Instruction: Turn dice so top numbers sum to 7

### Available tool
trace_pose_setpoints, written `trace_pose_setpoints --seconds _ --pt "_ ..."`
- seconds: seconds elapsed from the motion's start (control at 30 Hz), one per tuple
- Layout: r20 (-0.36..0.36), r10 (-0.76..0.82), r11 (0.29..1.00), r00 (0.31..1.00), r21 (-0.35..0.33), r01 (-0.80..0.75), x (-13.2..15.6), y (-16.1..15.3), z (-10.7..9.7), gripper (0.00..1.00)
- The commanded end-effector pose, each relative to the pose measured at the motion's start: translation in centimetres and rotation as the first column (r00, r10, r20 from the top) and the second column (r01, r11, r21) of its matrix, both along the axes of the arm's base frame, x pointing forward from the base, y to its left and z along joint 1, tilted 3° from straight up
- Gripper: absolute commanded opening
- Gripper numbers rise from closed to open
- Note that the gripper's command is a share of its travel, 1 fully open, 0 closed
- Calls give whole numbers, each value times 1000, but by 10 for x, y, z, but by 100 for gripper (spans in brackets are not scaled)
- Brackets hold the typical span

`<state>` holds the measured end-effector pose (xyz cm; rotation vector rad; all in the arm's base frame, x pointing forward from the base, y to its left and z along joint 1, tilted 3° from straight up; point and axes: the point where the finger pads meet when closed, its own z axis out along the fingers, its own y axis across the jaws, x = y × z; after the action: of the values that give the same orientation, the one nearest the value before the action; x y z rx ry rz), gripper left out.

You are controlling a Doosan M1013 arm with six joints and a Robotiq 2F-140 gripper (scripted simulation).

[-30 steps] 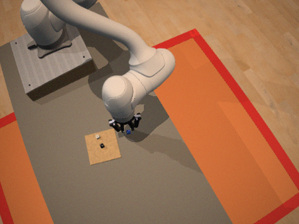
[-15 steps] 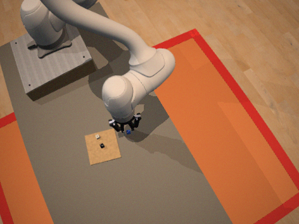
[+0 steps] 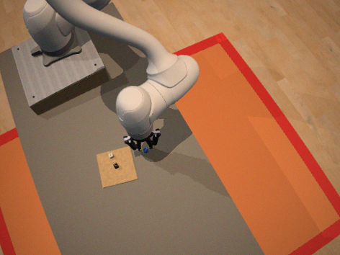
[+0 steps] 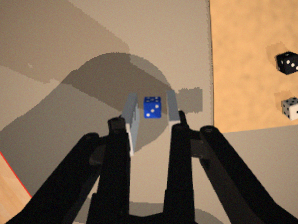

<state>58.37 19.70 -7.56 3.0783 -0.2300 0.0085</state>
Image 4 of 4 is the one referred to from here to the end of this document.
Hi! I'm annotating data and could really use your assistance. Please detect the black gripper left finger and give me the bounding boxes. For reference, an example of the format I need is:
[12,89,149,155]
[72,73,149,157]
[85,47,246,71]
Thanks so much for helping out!
[5,93,140,224]

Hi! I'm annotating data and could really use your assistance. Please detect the orange flat mat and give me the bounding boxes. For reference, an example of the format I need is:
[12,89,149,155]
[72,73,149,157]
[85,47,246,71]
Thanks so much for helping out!
[209,0,298,133]

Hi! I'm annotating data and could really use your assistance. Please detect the black die with white pips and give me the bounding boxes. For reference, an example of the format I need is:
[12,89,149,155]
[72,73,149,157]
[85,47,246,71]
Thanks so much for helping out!
[276,51,298,75]

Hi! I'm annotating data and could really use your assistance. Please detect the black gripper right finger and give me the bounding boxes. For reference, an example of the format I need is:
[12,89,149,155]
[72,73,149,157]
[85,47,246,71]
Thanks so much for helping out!
[162,90,298,224]

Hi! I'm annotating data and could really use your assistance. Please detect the blue die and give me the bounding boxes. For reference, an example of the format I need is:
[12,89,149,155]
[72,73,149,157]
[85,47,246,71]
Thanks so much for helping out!
[144,97,161,118]

